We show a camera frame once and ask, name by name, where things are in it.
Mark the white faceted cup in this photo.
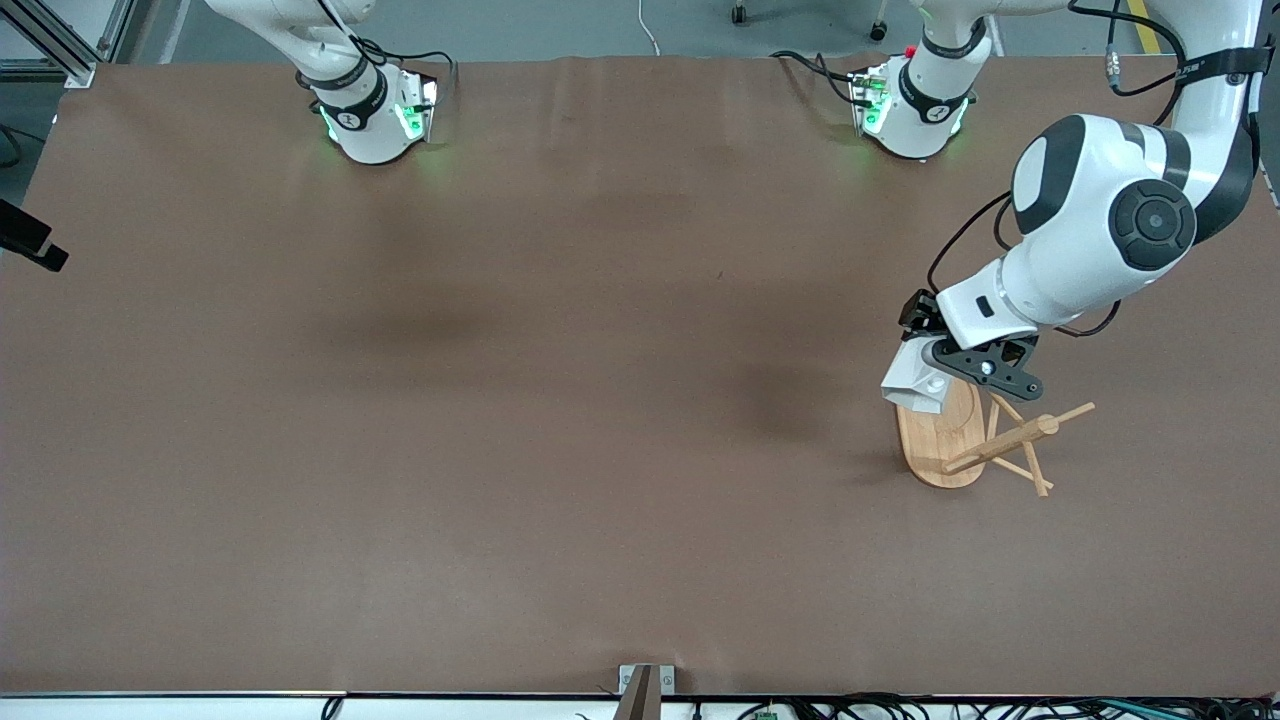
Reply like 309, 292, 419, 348
880, 338, 953, 416

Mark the wooden cup rack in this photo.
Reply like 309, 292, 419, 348
895, 375, 1097, 499

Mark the brown table cover sheet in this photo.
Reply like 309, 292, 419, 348
0, 55, 1280, 698

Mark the yellow floor tape strip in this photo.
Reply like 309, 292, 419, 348
1128, 0, 1163, 54

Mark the aluminium frame strut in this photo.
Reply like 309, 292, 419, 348
0, 0, 98, 89
95, 0, 161, 63

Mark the black left base cable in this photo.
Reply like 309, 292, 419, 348
770, 50, 861, 106

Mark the black base cable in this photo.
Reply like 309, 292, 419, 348
380, 50, 458, 106
770, 50, 861, 106

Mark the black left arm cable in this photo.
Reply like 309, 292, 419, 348
925, 0, 1191, 341

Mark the black right base cable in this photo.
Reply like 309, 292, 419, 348
380, 50, 458, 106

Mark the grey metal bracket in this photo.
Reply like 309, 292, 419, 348
618, 664, 676, 697

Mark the dark camera pole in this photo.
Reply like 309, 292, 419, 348
612, 666, 661, 720

